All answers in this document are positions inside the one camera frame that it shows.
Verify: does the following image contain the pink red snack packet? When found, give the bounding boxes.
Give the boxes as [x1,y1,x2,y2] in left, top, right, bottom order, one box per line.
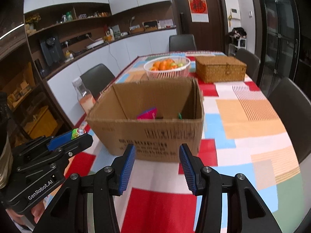
[136,107,158,119]

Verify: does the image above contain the person's left hand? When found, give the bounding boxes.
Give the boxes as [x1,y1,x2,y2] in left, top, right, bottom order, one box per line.
[6,201,45,231]

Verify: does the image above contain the pink drink bottle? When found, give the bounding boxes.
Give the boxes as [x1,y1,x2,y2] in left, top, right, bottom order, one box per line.
[72,77,95,114]

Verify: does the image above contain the dark chair left side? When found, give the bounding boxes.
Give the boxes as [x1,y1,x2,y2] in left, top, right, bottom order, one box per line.
[81,64,115,99]

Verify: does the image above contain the dark chair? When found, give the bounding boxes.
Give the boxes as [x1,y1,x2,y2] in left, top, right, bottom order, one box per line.
[235,49,260,83]
[81,64,115,99]
[268,78,311,163]

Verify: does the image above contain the black coffee machine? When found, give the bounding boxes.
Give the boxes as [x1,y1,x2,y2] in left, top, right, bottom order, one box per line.
[40,35,65,67]

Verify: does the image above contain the brown cardboard box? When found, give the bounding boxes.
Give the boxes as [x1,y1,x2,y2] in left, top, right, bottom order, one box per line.
[86,77,204,163]

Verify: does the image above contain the dark chair right near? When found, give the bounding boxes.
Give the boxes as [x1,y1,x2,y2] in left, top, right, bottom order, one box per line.
[268,78,311,163]

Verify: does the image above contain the oranges in basket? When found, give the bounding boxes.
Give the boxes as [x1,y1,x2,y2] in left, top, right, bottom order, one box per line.
[149,59,183,71]

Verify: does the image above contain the white fruit basket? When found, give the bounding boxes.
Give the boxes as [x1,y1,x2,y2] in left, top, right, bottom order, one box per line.
[143,56,191,79]

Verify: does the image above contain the woven wicker basket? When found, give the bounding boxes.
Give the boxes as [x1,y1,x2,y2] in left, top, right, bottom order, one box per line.
[196,56,247,83]

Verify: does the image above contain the dark chair right far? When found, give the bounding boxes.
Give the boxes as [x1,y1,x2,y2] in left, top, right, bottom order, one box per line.
[235,49,260,83]

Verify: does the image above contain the dark chair far end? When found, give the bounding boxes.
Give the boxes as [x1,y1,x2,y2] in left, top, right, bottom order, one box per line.
[169,34,197,52]

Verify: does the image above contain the dark wooden door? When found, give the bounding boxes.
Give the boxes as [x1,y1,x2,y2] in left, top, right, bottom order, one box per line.
[173,0,225,52]

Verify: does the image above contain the red fu door poster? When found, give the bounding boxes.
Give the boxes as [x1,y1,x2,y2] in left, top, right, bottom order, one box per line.
[188,0,209,23]

